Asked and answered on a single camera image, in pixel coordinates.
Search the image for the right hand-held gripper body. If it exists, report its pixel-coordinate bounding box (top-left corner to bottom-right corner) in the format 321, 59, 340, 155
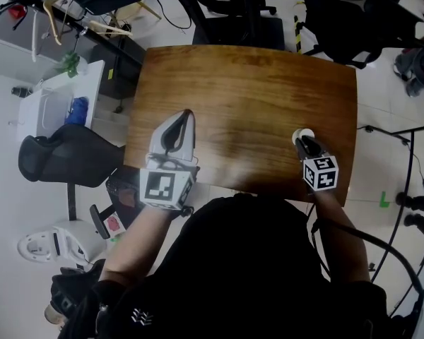
301, 149, 340, 193

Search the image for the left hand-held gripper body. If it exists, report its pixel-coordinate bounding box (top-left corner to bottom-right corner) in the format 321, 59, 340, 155
138, 153, 201, 211

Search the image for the white paper cup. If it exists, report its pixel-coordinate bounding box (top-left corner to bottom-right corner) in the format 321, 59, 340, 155
291, 127, 316, 148

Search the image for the person's left forearm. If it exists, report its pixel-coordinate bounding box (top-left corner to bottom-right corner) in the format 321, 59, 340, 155
99, 203, 184, 289

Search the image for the person's right forearm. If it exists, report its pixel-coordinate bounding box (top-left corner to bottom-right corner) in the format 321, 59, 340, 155
310, 189, 372, 284

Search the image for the black keyboard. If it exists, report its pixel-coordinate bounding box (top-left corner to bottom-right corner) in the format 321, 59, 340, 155
105, 174, 142, 201

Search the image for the pink floor item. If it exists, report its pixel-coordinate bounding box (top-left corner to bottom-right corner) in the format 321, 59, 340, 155
105, 214, 126, 234

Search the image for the black armrest chair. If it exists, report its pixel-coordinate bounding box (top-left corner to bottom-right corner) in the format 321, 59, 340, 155
88, 166, 153, 240

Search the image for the black low cabinet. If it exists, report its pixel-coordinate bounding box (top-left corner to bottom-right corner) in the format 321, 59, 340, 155
91, 35, 146, 100

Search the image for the white round plastic device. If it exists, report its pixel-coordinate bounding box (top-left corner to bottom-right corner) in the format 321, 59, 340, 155
16, 220, 107, 265

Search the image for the black mesh office chair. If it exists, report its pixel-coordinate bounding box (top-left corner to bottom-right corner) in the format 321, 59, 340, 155
17, 124, 126, 189

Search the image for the blue cloth bundle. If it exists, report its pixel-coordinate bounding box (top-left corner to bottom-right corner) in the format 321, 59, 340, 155
64, 96, 90, 126

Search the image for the white side table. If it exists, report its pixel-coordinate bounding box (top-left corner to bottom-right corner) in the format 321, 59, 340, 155
16, 59, 106, 144

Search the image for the person's black clothed body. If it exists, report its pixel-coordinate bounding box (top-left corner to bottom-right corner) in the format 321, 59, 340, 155
58, 192, 389, 339

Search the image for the yellow black striped bar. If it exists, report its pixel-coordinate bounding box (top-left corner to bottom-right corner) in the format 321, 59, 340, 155
293, 14, 304, 54

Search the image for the wooden coat hanger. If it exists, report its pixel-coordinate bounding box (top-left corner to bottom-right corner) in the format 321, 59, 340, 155
88, 19, 134, 38
42, 0, 66, 46

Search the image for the green potted plant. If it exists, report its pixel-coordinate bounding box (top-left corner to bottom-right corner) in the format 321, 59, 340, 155
54, 50, 81, 79

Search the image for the black coat rack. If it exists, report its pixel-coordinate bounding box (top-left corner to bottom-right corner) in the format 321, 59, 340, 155
0, 0, 144, 66

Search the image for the yellow wooden stool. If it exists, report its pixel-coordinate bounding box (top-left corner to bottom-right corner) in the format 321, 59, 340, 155
112, 0, 163, 23

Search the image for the white tall cabinet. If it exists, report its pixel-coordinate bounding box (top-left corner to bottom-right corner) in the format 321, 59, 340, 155
0, 7, 93, 84

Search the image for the red paper ornament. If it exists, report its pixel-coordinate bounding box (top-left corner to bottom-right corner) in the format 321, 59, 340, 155
7, 4, 26, 21

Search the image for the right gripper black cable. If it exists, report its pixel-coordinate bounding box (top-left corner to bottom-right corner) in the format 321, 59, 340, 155
310, 203, 424, 331

